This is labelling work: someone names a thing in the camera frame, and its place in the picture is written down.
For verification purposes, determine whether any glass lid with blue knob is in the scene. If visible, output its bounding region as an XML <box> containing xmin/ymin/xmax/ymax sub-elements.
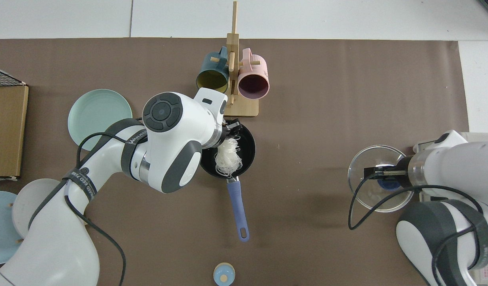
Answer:
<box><xmin>348</xmin><ymin>145</ymin><xmax>415</xmax><ymax>213</ymax></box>

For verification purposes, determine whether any white vermicelli bundle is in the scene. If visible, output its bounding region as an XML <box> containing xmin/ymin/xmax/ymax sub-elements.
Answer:
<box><xmin>214</xmin><ymin>137</ymin><xmax>243</xmax><ymax>178</ymax></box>

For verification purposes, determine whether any pale green plate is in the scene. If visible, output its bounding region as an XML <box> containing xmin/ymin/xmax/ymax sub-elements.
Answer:
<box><xmin>68</xmin><ymin>89</ymin><xmax>133</xmax><ymax>152</ymax></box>

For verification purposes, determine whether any white plate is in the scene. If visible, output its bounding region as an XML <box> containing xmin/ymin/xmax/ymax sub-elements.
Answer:
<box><xmin>12</xmin><ymin>178</ymin><xmax>69</xmax><ymax>240</ymax></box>

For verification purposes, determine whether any wooden plate rack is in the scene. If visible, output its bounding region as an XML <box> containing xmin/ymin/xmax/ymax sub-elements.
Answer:
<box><xmin>8</xmin><ymin>203</ymin><xmax>25</xmax><ymax>243</ymax></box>

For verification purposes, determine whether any light blue plate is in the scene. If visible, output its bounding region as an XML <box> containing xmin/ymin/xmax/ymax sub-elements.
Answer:
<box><xmin>0</xmin><ymin>191</ymin><xmax>32</xmax><ymax>265</ymax></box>

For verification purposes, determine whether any wooden cup stand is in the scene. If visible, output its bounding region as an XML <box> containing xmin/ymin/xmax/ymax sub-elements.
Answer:
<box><xmin>218</xmin><ymin>1</ymin><xmax>259</xmax><ymax>117</ymax></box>

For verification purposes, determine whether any pink ribbed mug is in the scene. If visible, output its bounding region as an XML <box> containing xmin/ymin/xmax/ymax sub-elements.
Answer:
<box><xmin>237</xmin><ymin>48</ymin><xmax>270</xmax><ymax>100</ymax></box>

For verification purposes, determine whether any dark teal mug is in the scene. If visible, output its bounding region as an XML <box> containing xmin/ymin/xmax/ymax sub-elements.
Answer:
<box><xmin>195</xmin><ymin>46</ymin><xmax>230</xmax><ymax>95</ymax></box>

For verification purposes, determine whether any brown table cloth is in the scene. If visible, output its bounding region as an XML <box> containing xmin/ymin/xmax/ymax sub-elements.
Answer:
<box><xmin>0</xmin><ymin>38</ymin><xmax>469</xmax><ymax>286</ymax></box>

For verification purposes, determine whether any pale toaster oven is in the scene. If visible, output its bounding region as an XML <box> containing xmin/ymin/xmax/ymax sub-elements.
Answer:
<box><xmin>413</xmin><ymin>132</ymin><xmax>488</xmax><ymax>284</ymax></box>

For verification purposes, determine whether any small blue round thing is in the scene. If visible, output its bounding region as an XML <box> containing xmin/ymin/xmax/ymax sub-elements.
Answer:
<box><xmin>213</xmin><ymin>262</ymin><xmax>235</xmax><ymax>286</ymax></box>

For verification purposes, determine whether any black pot with blue handle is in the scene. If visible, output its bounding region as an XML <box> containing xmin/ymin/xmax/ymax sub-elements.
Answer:
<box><xmin>199</xmin><ymin>120</ymin><xmax>256</xmax><ymax>243</ymax></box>

